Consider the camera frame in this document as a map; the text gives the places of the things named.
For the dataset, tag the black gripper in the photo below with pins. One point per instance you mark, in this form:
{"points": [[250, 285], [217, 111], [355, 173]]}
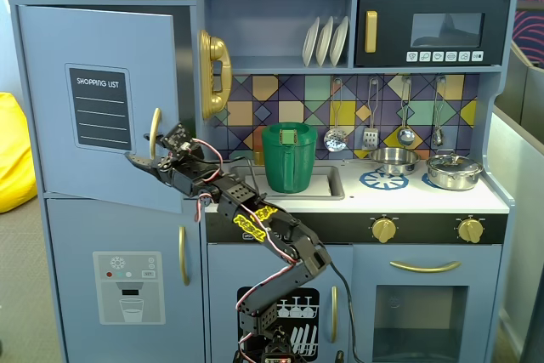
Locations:
{"points": [[158, 166]]}

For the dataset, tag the blue door with shopping list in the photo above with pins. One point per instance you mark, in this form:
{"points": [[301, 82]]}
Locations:
{"points": [[51, 146]]}

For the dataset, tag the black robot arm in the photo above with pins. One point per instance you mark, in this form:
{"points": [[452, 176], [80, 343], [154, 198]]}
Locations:
{"points": [[306, 252]]}

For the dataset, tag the blue door with ice dispenser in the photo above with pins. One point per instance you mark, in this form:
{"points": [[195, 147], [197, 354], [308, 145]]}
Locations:
{"points": [[76, 231]]}

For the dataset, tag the blue door with dishwasher print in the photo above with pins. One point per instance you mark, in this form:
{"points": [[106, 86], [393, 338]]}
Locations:
{"points": [[225, 269]]}

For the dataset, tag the blue oven door with window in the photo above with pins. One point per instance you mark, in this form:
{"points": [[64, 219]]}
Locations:
{"points": [[365, 261]]}

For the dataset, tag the open steel toy pan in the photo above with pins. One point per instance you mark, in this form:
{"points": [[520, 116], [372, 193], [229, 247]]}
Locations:
{"points": [[393, 161]]}

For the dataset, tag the gold toy telephone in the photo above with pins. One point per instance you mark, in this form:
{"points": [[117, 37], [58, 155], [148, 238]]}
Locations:
{"points": [[212, 46]]}

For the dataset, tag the green plastic pitcher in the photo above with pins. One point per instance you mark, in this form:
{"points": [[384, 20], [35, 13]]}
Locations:
{"points": [[289, 167]]}

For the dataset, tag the yellow beanbag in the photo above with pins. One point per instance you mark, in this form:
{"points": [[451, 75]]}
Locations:
{"points": [[13, 159]]}

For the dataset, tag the steel sink basin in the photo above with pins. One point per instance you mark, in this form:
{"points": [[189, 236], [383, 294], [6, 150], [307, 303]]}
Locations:
{"points": [[327, 184]]}

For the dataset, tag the steel slotted spoon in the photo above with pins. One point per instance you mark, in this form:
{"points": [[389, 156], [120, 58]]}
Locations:
{"points": [[336, 140]]}

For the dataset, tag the white toy plate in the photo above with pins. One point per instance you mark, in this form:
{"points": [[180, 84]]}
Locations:
{"points": [[340, 40], [325, 42], [310, 42]]}

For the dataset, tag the steel slotted spatula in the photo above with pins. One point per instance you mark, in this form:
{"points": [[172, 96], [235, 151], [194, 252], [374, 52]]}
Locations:
{"points": [[370, 140]]}

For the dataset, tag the gold stove knob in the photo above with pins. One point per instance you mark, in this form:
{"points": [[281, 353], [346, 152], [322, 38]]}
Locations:
{"points": [[470, 230], [384, 230]]}

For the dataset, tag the steel ladle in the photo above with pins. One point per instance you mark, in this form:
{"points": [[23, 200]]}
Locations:
{"points": [[406, 137]]}

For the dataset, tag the dark toy microwave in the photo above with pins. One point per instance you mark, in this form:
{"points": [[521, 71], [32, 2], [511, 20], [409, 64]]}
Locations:
{"points": [[391, 18]]}

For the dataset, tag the steel hanging whisk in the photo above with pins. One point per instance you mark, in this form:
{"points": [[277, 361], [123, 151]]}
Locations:
{"points": [[438, 137]]}

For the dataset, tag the steel toy pot with lid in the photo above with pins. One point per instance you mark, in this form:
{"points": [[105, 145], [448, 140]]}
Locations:
{"points": [[452, 176]]}

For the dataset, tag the small camera circuit board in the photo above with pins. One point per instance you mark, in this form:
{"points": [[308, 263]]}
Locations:
{"points": [[176, 135]]}

